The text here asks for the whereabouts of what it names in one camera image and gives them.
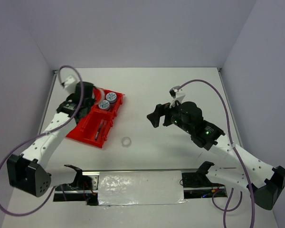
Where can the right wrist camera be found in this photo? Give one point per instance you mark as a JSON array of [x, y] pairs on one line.
[[177, 95]]

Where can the red pen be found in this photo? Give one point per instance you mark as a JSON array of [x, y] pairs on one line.
[[99, 129]]

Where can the blue white bottle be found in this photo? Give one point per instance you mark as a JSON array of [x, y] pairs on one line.
[[104, 105], [111, 97]]

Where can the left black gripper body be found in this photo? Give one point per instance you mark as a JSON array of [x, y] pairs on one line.
[[91, 103]]

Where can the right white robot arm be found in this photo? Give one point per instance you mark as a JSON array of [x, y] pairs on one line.
[[257, 178]]

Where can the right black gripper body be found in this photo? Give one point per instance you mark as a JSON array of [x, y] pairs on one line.
[[172, 115]]

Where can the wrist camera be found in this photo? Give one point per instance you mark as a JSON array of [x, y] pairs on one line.
[[70, 83], [177, 95]]

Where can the red compartment organizer tray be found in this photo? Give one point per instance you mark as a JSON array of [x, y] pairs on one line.
[[86, 129]]

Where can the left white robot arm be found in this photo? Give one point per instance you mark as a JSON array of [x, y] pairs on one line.
[[27, 171]]

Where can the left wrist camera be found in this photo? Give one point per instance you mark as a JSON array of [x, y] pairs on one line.
[[70, 83]]

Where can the large clear tape roll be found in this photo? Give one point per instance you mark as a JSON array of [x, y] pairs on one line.
[[100, 95]]

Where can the small clear tape roll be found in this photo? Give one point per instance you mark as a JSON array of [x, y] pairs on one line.
[[126, 141]]

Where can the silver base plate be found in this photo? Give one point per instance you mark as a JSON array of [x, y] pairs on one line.
[[135, 188]]

